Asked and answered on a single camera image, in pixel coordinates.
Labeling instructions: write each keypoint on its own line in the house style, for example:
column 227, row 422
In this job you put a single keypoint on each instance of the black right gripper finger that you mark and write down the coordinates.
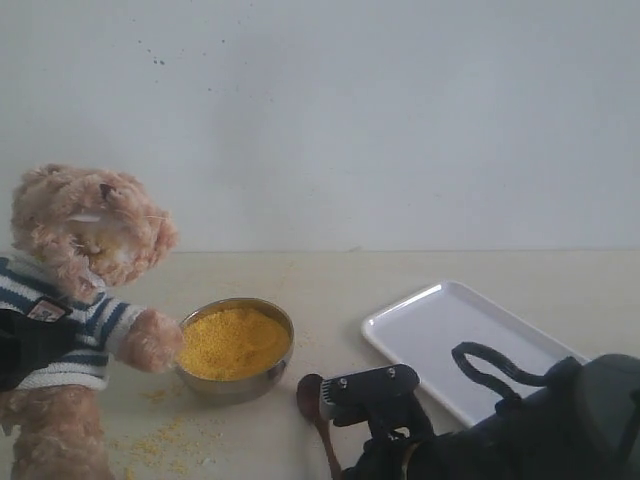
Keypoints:
column 346, row 397

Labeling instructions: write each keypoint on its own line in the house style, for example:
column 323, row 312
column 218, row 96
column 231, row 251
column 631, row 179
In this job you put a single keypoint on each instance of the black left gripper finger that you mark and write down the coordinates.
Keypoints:
column 32, row 341

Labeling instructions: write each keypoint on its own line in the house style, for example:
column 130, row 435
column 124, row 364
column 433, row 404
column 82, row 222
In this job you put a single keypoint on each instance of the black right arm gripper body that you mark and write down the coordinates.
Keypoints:
column 397, row 427

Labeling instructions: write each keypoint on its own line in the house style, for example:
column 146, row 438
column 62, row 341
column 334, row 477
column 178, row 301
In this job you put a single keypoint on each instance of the brown wooden spoon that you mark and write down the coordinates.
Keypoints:
column 308, row 404

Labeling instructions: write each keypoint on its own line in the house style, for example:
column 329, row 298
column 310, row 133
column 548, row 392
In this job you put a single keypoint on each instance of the beige teddy bear striped sweater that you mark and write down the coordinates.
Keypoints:
column 77, row 233

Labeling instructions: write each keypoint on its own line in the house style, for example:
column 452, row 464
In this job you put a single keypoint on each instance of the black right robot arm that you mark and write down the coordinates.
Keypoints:
column 576, row 421

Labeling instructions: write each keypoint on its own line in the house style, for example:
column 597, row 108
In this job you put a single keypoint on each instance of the white rectangular plastic tray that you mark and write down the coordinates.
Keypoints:
column 422, row 329

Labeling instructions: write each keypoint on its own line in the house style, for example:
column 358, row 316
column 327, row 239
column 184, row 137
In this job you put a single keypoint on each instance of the steel bowl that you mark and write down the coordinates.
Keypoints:
column 239, row 391

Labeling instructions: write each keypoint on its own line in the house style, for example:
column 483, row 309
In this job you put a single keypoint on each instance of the yellow millet grains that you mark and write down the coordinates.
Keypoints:
column 233, row 344

